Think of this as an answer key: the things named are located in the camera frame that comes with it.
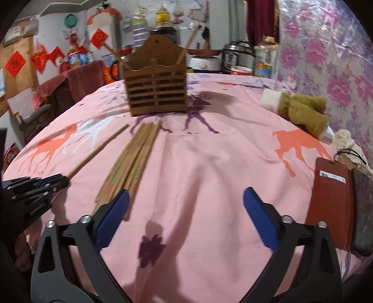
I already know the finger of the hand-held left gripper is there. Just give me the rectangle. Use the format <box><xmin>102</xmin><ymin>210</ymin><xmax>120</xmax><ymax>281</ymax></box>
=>
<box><xmin>10</xmin><ymin>186</ymin><xmax>59</xmax><ymax>211</ymax></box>
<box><xmin>1</xmin><ymin>174</ymin><xmax>70</xmax><ymax>190</ymax></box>

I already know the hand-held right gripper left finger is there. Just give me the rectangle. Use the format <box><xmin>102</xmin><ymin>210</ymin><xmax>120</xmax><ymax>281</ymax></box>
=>
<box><xmin>31</xmin><ymin>189</ymin><xmax>135</xmax><ymax>303</ymax></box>

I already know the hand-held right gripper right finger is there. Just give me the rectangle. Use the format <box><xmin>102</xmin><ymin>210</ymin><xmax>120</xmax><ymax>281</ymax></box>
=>
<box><xmin>239</xmin><ymin>186</ymin><xmax>343</xmax><ymax>303</ymax></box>

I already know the wooden chopstick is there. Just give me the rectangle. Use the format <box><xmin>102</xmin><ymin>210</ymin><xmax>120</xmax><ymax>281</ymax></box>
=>
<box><xmin>177</xmin><ymin>28</ymin><xmax>199</xmax><ymax>70</ymax></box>
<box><xmin>103</xmin><ymin>43</ymin><xmax>129</xmax><ymax>68</ymax></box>
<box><xmin>66</xmin><ymin>124</ymin><xmax>130</xmax><ymax>179</ymax></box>

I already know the pile of wooden chopsticks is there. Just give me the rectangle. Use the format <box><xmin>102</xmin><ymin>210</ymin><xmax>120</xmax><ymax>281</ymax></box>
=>
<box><xmin>92</xmin><ymin>121</ymin><xmax>162</xmax><ymax>222</ymax></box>

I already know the wooden chopstick holder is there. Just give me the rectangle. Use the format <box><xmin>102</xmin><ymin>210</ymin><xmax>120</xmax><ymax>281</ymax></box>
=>
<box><xmin>122</xmin><ymin>35</ymin><xmax>189</xmax><ymax>117</ymax></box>

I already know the person's left hand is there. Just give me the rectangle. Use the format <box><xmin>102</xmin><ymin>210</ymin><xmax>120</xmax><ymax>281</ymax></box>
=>
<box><xmin>14</xmin><ymin>232</ymin><xmax>36</xmax><ymax>272</ymax></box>

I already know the brown leather wallet case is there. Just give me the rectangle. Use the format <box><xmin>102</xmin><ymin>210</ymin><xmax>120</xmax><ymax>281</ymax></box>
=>
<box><xmin>305</xmin><ymin>157</ymin><xmax>355</xmax><ymax>251</ymax></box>

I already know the grey cushioned chair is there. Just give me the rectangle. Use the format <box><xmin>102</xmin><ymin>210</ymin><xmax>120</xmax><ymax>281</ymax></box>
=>
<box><xmin>6</xmin><ymin>87</ymin><xmax>56</xmax><ymax>140</ymax></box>

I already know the pink printed bedsheet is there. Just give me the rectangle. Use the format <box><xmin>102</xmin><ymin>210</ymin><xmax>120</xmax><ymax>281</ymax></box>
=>
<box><xmin>0</xmin><ymin>71</ymin><xmax>373</xmax><ymax>303</ymax></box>

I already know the red covered side table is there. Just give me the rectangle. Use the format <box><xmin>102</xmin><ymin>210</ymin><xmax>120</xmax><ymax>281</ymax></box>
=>
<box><xmin>33</xmin><ymin>60</ymin><xmax>107</xmax><ymax>117</ymax></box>

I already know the dark phone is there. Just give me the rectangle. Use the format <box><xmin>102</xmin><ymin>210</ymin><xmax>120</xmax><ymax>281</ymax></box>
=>
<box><xmin>349</xmin><ymin>167</ymin><xmax>373</xmax><ymax>257</ymax></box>

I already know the cream cloth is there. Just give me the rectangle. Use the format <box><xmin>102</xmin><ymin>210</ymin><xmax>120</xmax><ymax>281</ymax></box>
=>
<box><xmin>332</xmin><ymin>129</ymin><xmax>372</xmax><ymax>172</ymax></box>

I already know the olive green cloth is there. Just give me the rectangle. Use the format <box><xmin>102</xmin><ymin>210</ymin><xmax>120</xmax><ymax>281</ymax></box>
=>
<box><xmin>276</xmin><ymin>93</ymin><xmax>329</xmax><ymax>140</ymax></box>

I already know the red gift bag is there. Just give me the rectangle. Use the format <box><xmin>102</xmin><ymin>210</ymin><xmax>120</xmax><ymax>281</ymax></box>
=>
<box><xmin>103</xmin><ymin>62</ymin><xmax>120</xmax><ymax>85</ymax></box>

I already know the white fluffy cloth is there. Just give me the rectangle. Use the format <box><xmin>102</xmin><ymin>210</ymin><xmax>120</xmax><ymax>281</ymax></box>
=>
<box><xmin>259</xmin><ymin>89</ymin><xmax>283</xmax><ymax>110</ymax></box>

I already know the yellow cooking oil bottle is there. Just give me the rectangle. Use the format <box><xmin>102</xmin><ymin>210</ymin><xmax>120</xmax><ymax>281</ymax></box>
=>
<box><xmin>68</xmin><ymin>45</ymin><xmax>80</xmax><ymax>69</ymax></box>

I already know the red white bowl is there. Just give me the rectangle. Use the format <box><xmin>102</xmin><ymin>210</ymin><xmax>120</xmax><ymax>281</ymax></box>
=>
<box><xmin>230</xmin><ymin>66</ymin><xmax>253</xmax><ymax>77</ymax></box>

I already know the white refrigerator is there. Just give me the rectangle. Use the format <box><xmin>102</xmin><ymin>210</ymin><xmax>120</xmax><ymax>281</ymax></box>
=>
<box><xmin>86</xmin><ymin>9</ymin><xmax>124</xmax><ymax>82</ymax></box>

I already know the clear cooking oil bottle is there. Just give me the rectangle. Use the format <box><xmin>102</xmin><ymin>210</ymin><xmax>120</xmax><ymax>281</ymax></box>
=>
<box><xmin>253</xmin><ymin>35</ymin><xmax>281</xmax><ymax>79</ymax></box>

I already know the black steel pressure cooker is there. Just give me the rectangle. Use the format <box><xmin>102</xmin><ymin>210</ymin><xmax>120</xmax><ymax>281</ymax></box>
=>
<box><xmin>222</xmin><ymin>40</ymin><xmax>256</xmax><ymax>74</ymax></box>

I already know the white cooking pot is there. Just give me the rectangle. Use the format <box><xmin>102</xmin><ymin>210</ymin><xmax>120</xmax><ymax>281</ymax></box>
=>
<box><xmin>189</xmin><ymin>55</ymin><xmax>223</xmax><ymax>73</ymax></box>

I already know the orange cloth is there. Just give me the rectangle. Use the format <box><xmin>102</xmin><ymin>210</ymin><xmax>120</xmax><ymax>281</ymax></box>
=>
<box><xmin>87</xmin><ymin>8</ymin><xmax>123</xmax><ymax>25</ymax></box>

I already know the brown frying pan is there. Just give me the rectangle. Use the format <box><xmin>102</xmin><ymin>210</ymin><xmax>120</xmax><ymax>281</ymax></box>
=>
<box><xmin>183</xmin><ymin>48</ymin><xmax>222</xmax><ymax>57</ymax></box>

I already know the dark soy sauce bottle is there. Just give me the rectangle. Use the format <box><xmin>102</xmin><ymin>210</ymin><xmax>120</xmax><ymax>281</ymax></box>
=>
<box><xmin>152</xmin><ymin>6</ymin><xmax>179</xmax><ymax>44</ymax></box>

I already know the maroon curtain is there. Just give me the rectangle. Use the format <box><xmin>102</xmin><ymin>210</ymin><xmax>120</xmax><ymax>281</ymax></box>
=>
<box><xmin>246</xmin><ymin>0</ymin><xmax>281</xmax><ymax>46</ymax></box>

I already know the hanging white plastic bag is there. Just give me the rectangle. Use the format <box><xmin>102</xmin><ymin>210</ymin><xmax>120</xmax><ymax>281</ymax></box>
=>
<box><xmin>187</xmin><ymin>1</ymin><xmax>204</xmax><ymax>21</ymax></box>

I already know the black hair tie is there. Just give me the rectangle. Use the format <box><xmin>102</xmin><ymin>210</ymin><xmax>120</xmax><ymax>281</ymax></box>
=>
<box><xmin>335</xmin><ymin>148</ymin><xmax>368</xmax><ymax>167</ymax></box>

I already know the floral plastic wall sheet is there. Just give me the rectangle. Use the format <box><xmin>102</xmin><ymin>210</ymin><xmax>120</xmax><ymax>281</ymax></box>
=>
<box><xmin>274</xmin><ymin>0</ymin><xmax>373</xmax><ymax>164</ymax></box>

